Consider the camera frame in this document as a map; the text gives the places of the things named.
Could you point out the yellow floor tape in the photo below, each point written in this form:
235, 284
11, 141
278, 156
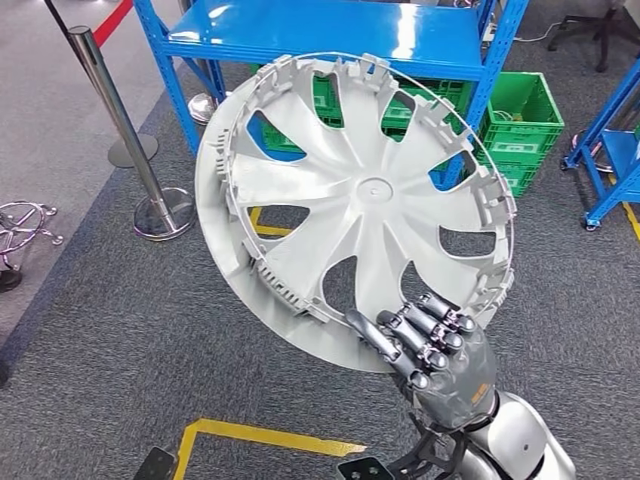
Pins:
631, 215
260, 436
270, 230

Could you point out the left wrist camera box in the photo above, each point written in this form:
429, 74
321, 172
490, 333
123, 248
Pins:
155, 464

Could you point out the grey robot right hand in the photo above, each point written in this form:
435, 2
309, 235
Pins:
460, 378

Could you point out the grey plastic wheel hubcap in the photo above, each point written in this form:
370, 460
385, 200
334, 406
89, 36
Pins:
370, 192

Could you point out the red barrier belt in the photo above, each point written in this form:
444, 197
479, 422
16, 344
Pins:
112, 23

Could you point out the blue metal shelf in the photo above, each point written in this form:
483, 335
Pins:
620, 152
324, 33

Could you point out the chrome stanchion post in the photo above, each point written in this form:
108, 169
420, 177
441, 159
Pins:
115, 112
202, 109

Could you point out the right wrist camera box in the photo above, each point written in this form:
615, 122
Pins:
365, 470

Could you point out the green plastic crate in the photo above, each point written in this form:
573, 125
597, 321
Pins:
520, 112
327, 99

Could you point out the stanchion with dull grey base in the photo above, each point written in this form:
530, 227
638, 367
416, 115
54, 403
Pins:
132, 151

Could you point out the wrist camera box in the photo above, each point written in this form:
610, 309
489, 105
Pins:
155, 464
365, 470

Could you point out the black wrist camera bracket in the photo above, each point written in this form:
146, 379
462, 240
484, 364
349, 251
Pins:
425, 450

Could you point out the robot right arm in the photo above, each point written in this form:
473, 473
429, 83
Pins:
520, 444

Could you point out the chrome stool base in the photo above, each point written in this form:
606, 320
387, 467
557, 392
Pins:
51, 211

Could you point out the black office chair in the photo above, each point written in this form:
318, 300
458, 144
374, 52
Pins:
600, 33

